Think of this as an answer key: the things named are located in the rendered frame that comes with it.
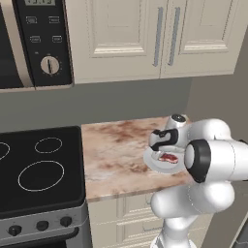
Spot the beige microwave knob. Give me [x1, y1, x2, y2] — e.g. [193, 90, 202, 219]
[40, 55, 61, 77]

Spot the black oven door handle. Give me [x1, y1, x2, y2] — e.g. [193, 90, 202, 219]
[0, 227, 80, 248]

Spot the black stove knob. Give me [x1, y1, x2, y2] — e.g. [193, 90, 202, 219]
[59, 215, 74, 228]
[35, 220, 50, 233]
[8, 224, 23, 237]

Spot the white round plate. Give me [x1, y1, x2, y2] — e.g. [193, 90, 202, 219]
[142, 144, 189, 175]

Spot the grey cupboard door handle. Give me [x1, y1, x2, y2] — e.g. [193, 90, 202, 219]
[167, 6, 181, 67]
[152, 6, 165, 68]

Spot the cream base cabinet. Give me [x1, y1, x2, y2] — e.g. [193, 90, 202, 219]
[86, 188, 214, 248]

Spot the black glass hob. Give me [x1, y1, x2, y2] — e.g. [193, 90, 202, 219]
[0, 125, 89, 248]

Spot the cream wall cupboard door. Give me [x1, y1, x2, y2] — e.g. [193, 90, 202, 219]
[64, 0, 170, 85]
[160, 0, 248, 79]

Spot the red raw steak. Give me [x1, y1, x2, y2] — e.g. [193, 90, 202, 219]
[157, 152, 179, 164]

